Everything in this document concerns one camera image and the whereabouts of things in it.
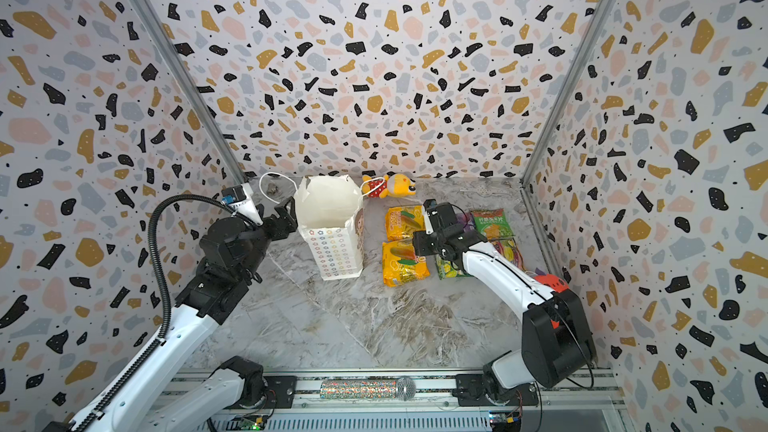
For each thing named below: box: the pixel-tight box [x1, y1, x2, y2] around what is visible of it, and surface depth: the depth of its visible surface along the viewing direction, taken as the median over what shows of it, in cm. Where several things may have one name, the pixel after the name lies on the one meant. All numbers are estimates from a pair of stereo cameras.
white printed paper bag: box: [295, 175, 364, 281], surface depth 88 cm
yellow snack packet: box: [382, 239, 430, 288], surface depth 91 cm
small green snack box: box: [435, 254, 473, 280], surface depth 94 cm
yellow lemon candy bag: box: [385, 205, 425, 241], surface depth 105 cm
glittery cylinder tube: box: [319, 377, 417, 401], surface depth 73 cm
